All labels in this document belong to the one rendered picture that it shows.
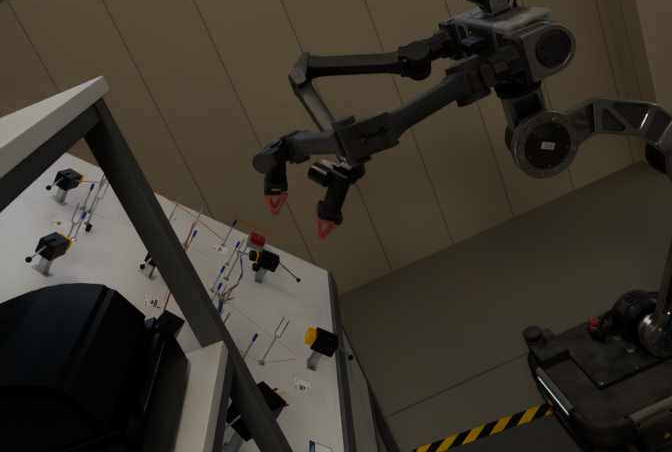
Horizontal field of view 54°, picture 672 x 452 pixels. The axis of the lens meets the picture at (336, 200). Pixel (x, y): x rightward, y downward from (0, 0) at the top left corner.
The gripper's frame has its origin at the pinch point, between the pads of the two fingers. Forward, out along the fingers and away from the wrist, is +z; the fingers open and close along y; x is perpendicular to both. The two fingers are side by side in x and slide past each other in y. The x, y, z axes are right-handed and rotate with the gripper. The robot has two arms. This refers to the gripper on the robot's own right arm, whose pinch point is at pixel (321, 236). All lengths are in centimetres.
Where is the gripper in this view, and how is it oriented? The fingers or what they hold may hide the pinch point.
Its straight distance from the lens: 198.3
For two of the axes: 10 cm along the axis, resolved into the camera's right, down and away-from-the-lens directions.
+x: 9.4, 2.5, 2.3
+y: 1.2, 3.9, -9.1
